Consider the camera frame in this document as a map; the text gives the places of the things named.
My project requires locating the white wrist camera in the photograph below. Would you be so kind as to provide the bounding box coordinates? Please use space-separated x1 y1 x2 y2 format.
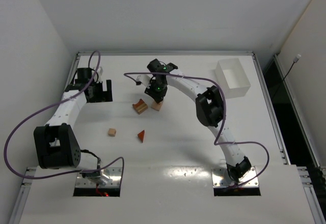
92 66 103 82
136 74 151 88

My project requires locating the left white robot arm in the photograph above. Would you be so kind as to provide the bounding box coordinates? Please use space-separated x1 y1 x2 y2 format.
34 68 113 177

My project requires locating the orange triangle wood block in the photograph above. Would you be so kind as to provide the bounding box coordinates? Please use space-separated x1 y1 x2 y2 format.
137 130 145 143

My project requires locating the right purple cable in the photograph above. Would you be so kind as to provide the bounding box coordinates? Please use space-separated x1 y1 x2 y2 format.
123 71 270 190

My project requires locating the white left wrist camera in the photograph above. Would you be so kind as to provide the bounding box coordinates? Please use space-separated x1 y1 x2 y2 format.
92 66 103 82

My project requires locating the orange arch wood block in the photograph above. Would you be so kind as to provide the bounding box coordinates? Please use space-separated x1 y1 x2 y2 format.
132 99 148 115

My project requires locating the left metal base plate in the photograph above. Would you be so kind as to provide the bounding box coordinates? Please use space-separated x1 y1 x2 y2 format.
75 167 122 188

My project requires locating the white plastic bin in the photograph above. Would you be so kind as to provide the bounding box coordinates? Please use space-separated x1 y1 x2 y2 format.
214 58 251 99

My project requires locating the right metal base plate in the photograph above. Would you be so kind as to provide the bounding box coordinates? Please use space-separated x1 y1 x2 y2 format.
211 167 259 188

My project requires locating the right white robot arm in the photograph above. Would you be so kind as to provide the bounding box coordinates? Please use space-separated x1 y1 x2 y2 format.
145 59 252 182

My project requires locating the light wood block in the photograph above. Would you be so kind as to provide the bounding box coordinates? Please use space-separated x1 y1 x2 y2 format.
151 101 163 111

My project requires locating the metal base plate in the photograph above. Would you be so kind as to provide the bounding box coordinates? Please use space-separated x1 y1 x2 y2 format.
75 167 122 188
211 167 259 188

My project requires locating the purple cable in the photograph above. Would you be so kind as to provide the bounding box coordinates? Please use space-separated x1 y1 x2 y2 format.
3 50 125 186
123 71 270 190

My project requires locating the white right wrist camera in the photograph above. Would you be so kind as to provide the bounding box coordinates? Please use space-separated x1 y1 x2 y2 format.
136 74 151 88

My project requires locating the black cable with white plug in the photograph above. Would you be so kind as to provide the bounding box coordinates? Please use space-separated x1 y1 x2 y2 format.
271 53 302 100

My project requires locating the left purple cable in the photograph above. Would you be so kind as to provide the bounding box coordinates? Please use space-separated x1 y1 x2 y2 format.
3 50 125 186

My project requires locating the aluminium table frame rail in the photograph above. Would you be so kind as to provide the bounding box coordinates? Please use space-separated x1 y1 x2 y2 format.
42 52 81 166

